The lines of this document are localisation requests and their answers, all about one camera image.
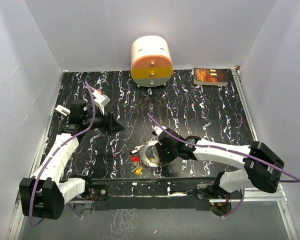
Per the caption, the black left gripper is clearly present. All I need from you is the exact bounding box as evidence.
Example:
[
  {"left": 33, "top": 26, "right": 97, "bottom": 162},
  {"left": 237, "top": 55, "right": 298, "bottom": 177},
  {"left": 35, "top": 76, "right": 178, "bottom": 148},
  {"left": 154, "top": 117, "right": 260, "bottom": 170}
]
[{"left": 82, "top": 106, "right": 125, "bottom": 135}]

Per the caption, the yellow key tag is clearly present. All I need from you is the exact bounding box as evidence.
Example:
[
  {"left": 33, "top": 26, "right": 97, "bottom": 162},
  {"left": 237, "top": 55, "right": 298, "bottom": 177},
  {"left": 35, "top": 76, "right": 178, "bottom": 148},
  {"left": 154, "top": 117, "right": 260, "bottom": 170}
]
[
  {"left": 148, "top": 158, "right": 160, "bottom": 167},
  {"left": 131, "top": 166, "right": 143, "bottom": 176}
]

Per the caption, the black key tag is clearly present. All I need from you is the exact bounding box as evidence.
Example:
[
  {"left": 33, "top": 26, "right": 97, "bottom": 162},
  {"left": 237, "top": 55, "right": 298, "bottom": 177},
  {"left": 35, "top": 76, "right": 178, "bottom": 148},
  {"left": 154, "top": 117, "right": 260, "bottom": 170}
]
[{"left": 129, "top": 144, "right": 143, "bottom": 155}]

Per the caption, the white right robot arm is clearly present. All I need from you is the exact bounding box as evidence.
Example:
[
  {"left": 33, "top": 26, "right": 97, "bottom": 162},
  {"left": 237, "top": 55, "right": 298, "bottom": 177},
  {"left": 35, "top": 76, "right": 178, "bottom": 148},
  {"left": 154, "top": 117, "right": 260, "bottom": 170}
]
[{"left": 152, "top": 127, "right": 284, "bottom": 199}]

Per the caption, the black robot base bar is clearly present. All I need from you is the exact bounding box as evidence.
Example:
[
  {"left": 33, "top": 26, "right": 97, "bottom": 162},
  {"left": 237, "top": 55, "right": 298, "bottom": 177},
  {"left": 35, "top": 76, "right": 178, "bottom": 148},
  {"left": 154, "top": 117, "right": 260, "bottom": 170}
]
[{"left": 91, "top": 177, "right": 242, "bottom": 212}]

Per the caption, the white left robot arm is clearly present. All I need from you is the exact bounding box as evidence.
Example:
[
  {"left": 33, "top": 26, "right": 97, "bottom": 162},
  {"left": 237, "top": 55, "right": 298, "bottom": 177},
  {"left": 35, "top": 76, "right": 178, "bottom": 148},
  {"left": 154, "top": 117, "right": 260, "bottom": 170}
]
[{"left": 19, "top": 99, "right": 125, "bottom": 220}]

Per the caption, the white rectangular eraser block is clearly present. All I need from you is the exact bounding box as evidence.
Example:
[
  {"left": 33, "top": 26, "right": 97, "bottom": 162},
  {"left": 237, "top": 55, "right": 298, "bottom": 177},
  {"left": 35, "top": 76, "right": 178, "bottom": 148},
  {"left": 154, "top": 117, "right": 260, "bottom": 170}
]
[{"left": 54, "top": 105, "right": 71, "bottom": 117}]

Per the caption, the round three-drawer mini cabinet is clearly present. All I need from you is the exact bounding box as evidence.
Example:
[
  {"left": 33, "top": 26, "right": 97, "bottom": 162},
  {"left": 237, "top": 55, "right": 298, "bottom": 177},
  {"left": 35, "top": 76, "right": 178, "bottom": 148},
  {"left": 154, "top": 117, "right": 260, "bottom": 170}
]
[{"left": 131, "top": 35, "right": 174, "bottom": 88}]

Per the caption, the orange brown book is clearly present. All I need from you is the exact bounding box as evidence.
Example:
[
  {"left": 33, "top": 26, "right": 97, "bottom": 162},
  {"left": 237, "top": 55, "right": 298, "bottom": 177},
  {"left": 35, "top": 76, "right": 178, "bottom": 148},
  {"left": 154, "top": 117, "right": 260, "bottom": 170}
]
[{"left": 193, "top": 68, "right": 227, "bottom": 87}]

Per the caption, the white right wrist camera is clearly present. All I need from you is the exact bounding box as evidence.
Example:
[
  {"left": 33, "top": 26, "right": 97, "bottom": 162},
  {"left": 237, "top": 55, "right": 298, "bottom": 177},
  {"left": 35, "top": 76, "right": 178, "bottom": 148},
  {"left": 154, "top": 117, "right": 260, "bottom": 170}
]
[{"left": 151, "top": 126, "right": 162, "bottom": 137}]

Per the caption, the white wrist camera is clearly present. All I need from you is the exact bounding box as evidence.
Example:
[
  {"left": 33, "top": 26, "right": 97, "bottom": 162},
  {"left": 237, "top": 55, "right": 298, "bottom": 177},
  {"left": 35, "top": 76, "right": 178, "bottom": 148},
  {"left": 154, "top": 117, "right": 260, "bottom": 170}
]
[
  {"left": 91, "top": 87, "right": 110, "bottom": 115},
  {"left": 151, "top": 126, "right": 162, "bottom": 137}
]

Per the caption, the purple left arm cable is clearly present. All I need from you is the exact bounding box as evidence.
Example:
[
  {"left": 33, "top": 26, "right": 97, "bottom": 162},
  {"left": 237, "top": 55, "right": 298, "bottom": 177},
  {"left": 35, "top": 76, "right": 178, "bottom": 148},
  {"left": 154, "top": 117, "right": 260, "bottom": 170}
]
[{"left": 28, "top": 81, "right": 97, "bottom": 228}]

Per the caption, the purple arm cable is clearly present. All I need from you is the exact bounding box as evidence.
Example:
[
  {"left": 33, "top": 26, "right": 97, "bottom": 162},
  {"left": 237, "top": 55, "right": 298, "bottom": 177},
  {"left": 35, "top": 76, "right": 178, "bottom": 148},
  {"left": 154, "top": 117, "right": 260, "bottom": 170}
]
[
  {"left": 146, "top": 112, "right": 300, "bottom": 217},
  {"left": 28, "top": 81, "right": 97, "bottom": 228}
]

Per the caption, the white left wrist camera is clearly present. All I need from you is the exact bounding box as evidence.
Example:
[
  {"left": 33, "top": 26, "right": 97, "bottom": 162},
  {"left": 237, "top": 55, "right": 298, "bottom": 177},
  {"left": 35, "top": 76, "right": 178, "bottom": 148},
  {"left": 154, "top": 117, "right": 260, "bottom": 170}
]
[{"left": 91, "top": 87, "right": 110, "bottom": 115}]

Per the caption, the aluminium frame rail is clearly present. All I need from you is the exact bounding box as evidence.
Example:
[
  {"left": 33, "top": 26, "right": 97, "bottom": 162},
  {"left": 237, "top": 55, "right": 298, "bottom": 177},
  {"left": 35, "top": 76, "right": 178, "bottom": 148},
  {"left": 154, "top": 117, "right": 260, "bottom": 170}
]
[{"left": 231, "top": 68, "right": 259, "bottom": 141}]

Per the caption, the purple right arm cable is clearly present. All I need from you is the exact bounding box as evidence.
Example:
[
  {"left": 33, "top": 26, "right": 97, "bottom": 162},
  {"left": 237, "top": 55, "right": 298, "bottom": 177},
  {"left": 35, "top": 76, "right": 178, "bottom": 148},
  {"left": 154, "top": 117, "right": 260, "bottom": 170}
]
[{"left": 146, "top": 112, "right": 300, "bottom": 217}]

